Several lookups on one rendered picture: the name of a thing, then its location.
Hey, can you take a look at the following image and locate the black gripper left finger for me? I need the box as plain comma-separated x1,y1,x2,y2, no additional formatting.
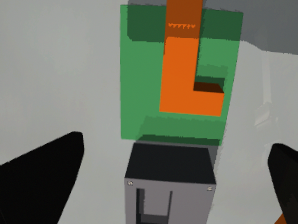
0,132,84,224

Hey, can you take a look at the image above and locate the orange block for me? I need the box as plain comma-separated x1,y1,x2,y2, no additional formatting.
160,0,225,116

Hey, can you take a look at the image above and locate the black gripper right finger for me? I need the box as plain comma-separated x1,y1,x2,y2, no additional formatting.
267,143,298,224

